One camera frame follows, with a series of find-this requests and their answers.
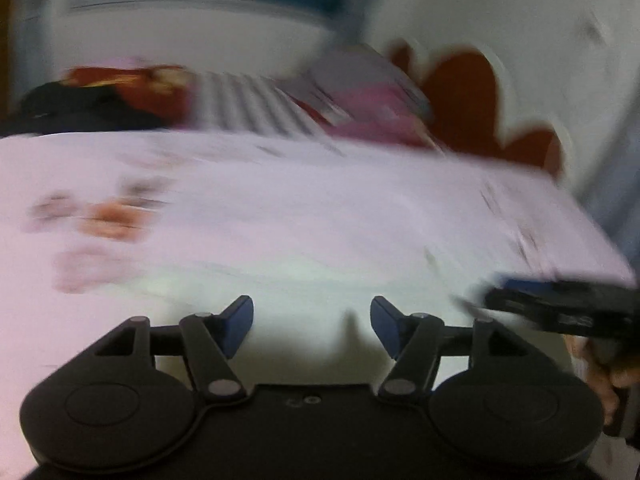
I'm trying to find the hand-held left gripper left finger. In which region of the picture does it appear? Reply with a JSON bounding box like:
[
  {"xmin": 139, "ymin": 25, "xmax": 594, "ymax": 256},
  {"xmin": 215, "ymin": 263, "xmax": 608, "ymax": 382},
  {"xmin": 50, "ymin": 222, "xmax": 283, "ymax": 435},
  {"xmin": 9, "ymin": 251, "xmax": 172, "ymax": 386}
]
[{"xmin": 75, "ymin": 295, "xmax": 254, "ymax": 403}]

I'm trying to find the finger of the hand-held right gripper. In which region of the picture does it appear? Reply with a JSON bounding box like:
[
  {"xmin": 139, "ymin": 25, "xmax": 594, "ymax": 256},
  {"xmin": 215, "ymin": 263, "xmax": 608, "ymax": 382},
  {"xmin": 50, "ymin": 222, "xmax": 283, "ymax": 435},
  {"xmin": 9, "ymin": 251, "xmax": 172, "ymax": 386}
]
[{"xmin": 485, "ymin": 279, "xmax": 553, "ymax": 323}]

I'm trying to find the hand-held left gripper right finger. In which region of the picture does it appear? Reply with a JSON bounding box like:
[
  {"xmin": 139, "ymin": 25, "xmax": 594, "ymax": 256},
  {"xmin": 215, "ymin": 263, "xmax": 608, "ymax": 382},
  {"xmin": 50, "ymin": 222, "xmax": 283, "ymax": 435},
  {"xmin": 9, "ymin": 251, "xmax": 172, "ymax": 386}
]
[{"xmin": 370, "ymin": 296, "xmax": 556, "ymax": 403}]

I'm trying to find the white knit sweater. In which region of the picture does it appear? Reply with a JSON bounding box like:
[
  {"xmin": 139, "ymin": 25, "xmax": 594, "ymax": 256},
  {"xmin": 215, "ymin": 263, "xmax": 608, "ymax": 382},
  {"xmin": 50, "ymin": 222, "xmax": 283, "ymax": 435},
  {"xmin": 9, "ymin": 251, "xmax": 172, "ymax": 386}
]
[{"xmin": 135, "ymin": 255, "xmax": 576, "ymax": 391}]

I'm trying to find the pile of folded clothes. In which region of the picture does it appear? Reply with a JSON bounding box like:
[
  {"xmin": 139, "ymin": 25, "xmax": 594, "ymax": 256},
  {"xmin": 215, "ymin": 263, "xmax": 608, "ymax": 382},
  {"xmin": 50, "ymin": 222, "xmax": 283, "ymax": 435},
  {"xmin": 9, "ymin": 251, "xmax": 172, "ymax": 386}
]
[{"xmin": 280, "ymin": 45, "xmax": 441, "ymax": 151}]

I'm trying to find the person's right hand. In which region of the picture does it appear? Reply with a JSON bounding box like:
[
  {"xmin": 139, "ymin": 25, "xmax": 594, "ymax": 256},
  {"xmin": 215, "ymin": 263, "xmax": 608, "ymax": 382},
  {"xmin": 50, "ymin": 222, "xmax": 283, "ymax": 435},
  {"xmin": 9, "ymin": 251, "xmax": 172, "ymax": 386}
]
[{"xmin": 565, "ymin": 335, "xmax": 640, "ymax": 423}]

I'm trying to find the pale blue patterned curtain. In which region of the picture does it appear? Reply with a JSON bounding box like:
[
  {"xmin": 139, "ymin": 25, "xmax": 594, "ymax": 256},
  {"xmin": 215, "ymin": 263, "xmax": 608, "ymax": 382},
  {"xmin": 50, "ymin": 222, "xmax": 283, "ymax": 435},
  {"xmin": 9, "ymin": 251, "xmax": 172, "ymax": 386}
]
[{"xmin": 575, "ymin": 110, "xmax": 640, "ymax": 271}]

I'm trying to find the pink floral bed sheet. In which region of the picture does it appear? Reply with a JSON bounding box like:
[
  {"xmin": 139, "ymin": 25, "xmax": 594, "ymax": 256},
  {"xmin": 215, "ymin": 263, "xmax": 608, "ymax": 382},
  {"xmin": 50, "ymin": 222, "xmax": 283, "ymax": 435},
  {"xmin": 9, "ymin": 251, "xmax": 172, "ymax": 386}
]
[{"xmin": 0, "ymin": 130, "xmax": 637, "ymax": 480}]

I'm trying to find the red and white scalloped headboard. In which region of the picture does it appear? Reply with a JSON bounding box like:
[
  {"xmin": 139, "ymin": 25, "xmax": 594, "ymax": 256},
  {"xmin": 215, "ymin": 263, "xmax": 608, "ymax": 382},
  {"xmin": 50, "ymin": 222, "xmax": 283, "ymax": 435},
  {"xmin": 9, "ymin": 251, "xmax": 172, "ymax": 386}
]
[{"xmin": 390, "ymin": 40, "xmax": 566, "ymax": 176}]

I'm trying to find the grey striped pillow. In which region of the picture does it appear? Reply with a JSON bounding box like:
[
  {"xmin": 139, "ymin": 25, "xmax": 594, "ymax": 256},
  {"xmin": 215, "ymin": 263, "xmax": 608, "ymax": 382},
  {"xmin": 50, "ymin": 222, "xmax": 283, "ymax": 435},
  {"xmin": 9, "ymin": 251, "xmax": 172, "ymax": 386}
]
[{"xmin": 195, "ymin": 72, "xmax": 346, "ymax": 141}]

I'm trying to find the black cloth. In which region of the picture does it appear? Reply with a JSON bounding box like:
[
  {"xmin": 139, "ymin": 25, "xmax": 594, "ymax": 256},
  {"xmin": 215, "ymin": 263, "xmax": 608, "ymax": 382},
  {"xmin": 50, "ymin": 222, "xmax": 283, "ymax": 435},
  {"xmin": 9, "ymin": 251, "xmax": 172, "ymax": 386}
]
[{"xmin": 10, "ymin": 82, "xmax": 166, "ymax": 136}]

